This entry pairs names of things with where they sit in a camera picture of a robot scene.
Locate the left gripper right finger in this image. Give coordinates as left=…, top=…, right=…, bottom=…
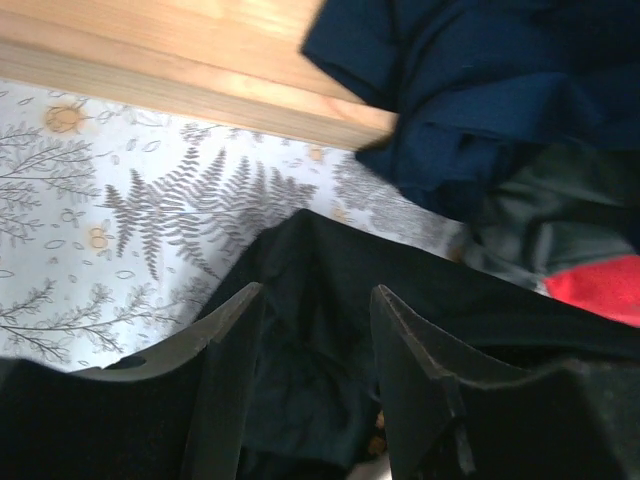
left=370, top=285, right=527, bottom=479

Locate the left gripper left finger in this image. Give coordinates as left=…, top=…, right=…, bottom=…
left=75, top=283, right=264, bottom=479

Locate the black t shirt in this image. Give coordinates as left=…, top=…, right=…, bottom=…
left=208, top=210, right=639, bottom=479

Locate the red t shirt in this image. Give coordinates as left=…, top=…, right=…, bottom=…
left=544, top=255, right=639, bottom=328

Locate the grey t shirt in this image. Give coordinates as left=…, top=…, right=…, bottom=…
left=449, top=144, right=639, bottom=290

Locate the navy t shirt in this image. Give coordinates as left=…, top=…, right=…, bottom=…
left=301, top=1, right=639, bottom=220

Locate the floral table mat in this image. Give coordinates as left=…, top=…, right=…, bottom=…
left=1, top=81, right=459, bottom=370

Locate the wooden clothes rack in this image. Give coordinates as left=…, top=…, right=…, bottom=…
left=1, top=1, right=395, bottom=150

